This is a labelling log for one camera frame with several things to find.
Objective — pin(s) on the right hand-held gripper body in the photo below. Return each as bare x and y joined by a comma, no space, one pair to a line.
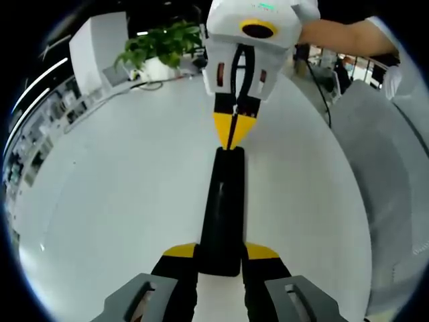
228,16

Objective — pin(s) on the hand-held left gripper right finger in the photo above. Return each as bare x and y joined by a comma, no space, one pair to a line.
264,271

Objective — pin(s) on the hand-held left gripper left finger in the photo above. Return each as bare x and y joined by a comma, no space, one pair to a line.
174,268

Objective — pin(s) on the black remote control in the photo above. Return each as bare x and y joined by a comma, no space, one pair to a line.
223,208

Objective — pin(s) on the person's right hand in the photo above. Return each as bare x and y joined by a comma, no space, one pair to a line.
308,11

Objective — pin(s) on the potted green plant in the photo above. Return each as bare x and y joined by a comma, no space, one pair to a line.
161,43

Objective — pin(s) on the small yellow white device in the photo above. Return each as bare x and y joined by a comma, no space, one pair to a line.
134,74

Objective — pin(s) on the grey laptop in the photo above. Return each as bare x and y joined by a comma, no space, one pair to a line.
115,75

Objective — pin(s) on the white pillar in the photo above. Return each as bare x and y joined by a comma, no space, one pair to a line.
100,47

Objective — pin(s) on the person's white shirt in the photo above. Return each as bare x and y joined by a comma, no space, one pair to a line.
393,80

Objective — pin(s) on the office display shelving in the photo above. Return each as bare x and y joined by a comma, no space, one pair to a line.
33,161

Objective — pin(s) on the white ceiling light strip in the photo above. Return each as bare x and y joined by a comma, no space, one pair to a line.
25,117
40,80

